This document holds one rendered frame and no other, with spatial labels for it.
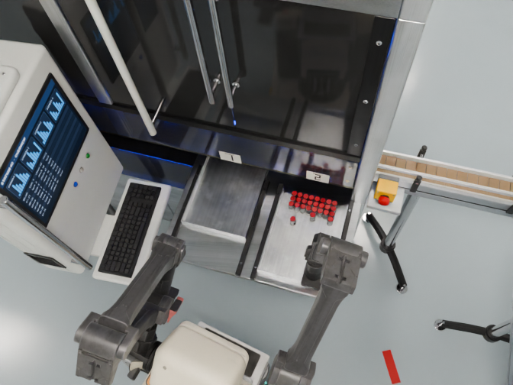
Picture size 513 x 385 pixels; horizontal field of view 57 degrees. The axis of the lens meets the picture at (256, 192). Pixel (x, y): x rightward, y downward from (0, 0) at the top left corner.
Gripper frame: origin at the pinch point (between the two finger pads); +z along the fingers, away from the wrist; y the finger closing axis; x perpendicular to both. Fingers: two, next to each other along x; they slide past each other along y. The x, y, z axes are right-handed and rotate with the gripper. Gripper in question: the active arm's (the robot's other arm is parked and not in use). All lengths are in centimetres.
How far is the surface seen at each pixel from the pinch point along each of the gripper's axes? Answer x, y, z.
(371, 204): -14.2, 37.1, -2.3
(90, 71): 86, 29, -53
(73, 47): 87, 27, -63
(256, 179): 31.9, 35.3, -2.5
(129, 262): 70, -9, 8
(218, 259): 35.6, -0.3, 1.9
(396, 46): -8, 26, -86
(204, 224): 45.8, 11.4, 0.3
